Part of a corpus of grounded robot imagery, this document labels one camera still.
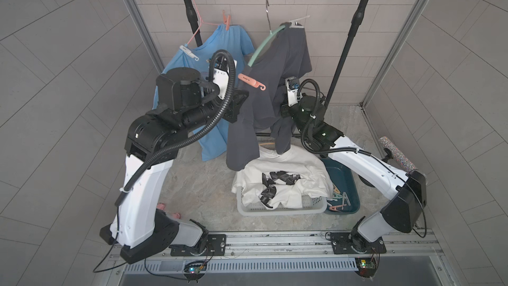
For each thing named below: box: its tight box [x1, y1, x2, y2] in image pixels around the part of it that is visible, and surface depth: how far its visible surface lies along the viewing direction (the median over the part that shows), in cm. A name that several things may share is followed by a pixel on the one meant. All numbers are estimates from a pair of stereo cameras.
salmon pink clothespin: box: [237, 73, 267, 91], surface depth 47 cm
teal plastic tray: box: [320, 157, 361, 216], surface depth 82 cm
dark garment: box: [225, 23, 313, 172], surface depth 60 cm
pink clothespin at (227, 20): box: [222, 9, 231, 32], surface depth 75 cm
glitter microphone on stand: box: [378, 136, 418, 174], surface depth 73 cm
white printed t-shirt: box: [231, 144, 335, 210], surface depth 80 cm
